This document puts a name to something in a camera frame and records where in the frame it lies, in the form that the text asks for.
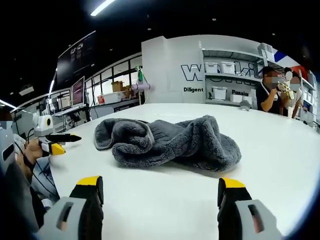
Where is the purple rolled mat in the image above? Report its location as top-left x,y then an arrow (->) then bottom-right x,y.
131,83 -> 152,91

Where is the computer monitor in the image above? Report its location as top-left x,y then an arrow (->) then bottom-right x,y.
71,76 -> 86,107

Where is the dark wall screen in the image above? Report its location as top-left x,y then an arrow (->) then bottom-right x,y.
56,29 -> 97,85

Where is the black counter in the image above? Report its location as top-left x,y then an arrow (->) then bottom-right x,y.
91,99 -> 141,118

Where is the person's left hand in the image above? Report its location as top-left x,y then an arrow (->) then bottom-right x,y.
25,139 -> 48,165

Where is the white table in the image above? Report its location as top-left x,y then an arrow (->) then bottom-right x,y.
47,102 -> 320,240

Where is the metal storage shelf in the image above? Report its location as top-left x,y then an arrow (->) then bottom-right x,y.
264,57 -> 317,118
201,41 -> 266,106

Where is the grey towel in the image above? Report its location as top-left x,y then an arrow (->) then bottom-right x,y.
94,114 -> 242,174

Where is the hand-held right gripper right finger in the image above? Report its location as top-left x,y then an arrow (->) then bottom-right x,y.
216,177 -> 283,240

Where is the dark wristband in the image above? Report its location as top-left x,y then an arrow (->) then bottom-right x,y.
23,154 -> 35,172

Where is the standing desk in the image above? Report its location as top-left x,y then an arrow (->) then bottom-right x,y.
53,104 -> 88,126

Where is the ceiling light strip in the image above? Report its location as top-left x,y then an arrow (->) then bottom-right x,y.
89,0 -> 117,17

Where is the white wearable neck device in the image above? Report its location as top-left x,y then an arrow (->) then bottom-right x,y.
0,124 -> 16,173

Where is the white flat box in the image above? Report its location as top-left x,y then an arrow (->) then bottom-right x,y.
231,94 -> 252,103

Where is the white plastic tub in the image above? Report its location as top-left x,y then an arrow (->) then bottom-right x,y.
102,91 -> 126,103

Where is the white storage bin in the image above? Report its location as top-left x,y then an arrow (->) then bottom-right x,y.
220,61 -> 236,75
258,42 -> 275,60
211,86 -> 228,100
205,61 -> 219,74

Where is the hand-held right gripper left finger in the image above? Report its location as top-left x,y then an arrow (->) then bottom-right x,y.
37,175 -> 104,240

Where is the ceiling projector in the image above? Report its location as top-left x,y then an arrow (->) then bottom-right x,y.
18,84 -> 35,96

